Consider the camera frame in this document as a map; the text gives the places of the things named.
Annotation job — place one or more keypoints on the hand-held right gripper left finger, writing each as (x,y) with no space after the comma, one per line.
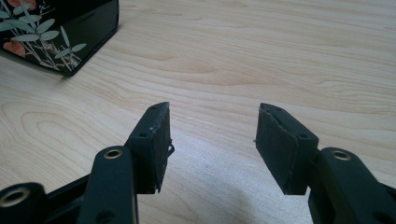
(149,155)

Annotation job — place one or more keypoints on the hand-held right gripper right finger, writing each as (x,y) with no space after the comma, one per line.
(280,155)

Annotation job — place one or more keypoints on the black floral tray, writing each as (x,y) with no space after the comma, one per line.
(62,28)

